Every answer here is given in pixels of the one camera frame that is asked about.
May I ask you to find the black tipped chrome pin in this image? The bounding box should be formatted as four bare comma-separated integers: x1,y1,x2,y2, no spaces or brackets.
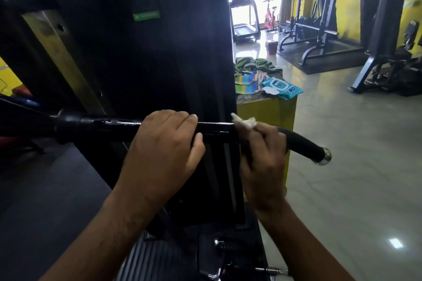
255,267,289,275

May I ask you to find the black smith machine rack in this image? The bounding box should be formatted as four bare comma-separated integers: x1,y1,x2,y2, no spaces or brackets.
278,0,345,67

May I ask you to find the chrome black bar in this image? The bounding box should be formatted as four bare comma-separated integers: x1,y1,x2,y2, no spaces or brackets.
0,93,332,166

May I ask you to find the person's left forearm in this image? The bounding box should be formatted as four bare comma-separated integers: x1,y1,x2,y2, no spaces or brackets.
39,188,165,281

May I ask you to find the person's right forearm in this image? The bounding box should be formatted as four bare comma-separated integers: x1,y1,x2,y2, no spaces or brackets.
260,202,355,281

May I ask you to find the black weight machine frame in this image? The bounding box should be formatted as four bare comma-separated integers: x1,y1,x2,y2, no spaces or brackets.
0,0,271,281

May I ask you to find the white cleaning wipe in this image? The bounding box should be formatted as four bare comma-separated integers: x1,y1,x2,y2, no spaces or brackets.
230,112,258,130

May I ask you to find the person's left hand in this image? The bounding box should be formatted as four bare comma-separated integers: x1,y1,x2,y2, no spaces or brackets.
115,109,206,212

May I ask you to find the dark shrouded seated machine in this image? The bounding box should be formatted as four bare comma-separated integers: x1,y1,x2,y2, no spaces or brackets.
397,60,422,97

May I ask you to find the red spin bike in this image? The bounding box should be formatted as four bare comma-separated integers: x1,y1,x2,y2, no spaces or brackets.
262,0,277,31

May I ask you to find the yellow wooden plyo box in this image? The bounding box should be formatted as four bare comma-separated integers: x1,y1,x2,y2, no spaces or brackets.
236,93,297,198

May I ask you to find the green warning label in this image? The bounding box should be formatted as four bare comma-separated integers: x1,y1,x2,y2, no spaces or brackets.
127,0,161,21

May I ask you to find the blue wet wipes pack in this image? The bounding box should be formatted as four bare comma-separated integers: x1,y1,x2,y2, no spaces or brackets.
260,76,304,100

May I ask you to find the person's right hand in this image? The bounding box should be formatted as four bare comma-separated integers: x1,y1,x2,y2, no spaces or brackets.
232,121,289,222

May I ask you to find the black floor mat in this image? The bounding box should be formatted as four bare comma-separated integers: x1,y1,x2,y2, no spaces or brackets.
276,39,368,75

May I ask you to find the black treadmill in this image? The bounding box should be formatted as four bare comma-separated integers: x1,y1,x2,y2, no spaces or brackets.
228,0,261,43

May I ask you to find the green black striped towel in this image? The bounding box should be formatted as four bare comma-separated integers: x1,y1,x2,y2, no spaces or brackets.
234,57,284,77

